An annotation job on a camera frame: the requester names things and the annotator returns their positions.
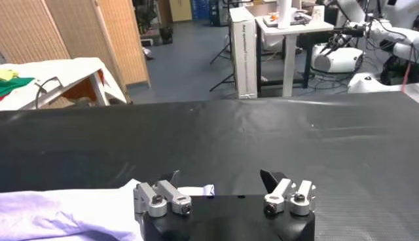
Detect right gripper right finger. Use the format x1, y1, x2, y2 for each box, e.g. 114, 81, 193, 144
259, 168, 318, 217

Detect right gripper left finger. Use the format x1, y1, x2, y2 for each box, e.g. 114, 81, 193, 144
132, 170, 193, 219

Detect lavender T-shirt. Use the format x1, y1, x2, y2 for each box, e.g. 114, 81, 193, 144
0, 178, 215, 241

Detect black vinyl table cover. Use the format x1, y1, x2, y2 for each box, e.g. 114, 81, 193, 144
0, 91, 419, 241

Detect white height-adjustable desk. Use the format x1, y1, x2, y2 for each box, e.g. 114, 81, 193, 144
255, 14, 335, 98

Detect tall white cardboard box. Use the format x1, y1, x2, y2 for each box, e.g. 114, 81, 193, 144
228, 6, 259, 100

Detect white wheeled robot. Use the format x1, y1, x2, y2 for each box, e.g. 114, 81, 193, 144
310, 18, 419, 99

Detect black tripod stand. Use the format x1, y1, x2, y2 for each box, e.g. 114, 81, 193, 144
209, 31, 237, 93

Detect white cloth-covered side table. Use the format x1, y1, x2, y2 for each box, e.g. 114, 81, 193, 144
0, 57, 129, 111

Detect black trash bin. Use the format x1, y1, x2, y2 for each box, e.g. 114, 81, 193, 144
159, 26, 174, 45

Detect white tumbler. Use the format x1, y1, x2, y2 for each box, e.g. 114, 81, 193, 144
276, 0, 293, 30

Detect green folded garment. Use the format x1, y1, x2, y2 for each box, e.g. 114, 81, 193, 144
0, 77, 35, 98

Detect white paper cup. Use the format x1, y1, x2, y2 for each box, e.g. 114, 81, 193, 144
310, 5, 325, 22

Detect wicker folding screen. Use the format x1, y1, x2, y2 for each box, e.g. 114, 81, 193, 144
0, 0, 151, 96

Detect yellow cabinet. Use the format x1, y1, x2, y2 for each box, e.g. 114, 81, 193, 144
168, 0, 194, 22

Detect yellow-green crumpled garment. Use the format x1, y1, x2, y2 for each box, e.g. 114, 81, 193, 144
0, 68, 20, 82

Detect blue storage crates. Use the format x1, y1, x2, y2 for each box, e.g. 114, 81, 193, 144
191, 0, 211, 20

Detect black cable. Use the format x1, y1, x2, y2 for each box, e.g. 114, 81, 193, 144
34, 77, 64, 109

